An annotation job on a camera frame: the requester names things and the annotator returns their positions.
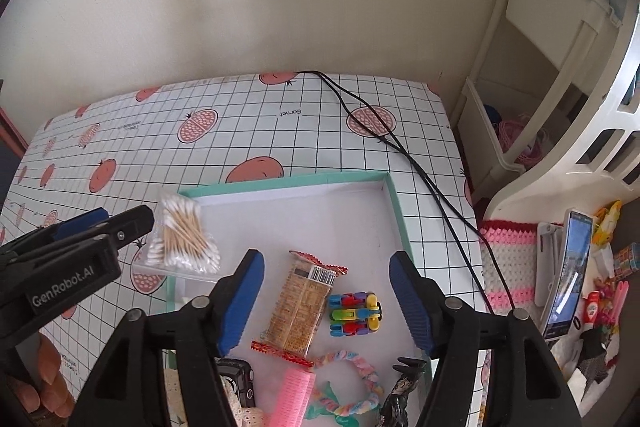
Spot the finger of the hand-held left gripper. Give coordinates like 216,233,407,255
0,207,110,261
0,204,156,274

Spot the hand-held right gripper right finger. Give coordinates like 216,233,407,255
389,250,584,427

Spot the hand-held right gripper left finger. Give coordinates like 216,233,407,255
66,248,266,427

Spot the bag of cotton swabs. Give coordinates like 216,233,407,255
132,192,222,280

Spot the orange snack packet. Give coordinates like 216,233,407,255
250,249,348,370

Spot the colourful toy car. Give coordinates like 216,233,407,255
327,291,383,338

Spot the black toy car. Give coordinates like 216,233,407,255
216,358,257,409

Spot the pastel braided hair tie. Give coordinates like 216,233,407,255
305,349,385,420

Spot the pink hair roller clip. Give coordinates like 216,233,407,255
267,364,317,427

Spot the teal shallow cardboard tray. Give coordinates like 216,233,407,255
167,172,488,427

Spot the cream lace cloth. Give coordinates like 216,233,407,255
162,367,271,427

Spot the green plastic hair clip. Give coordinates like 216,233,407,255
305,382,351,420

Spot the person's left hand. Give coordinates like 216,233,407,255
9,333,77,418

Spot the pink white crochet blanket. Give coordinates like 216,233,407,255
477,219,621,408

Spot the red edged dark panel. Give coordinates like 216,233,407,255
0,107,28,158

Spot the grey phone stand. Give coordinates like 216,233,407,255
536,221,566,308

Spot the grid fruit print tablecloth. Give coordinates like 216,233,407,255
0,72,488,427

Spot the smartphone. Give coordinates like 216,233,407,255
542,208,594,340

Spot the small red bottle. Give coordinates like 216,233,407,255
582,291,601,325

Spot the black white knit glove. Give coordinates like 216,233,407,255
577,327,613,380

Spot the pink yarn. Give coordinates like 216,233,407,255
497,114,551,168

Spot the yellow toy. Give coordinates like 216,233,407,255
592,201,623,248

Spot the cream storage shelf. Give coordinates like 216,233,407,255
460,0,623,202

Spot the black cable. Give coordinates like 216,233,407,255
320,74,491,305
297,69,518,313

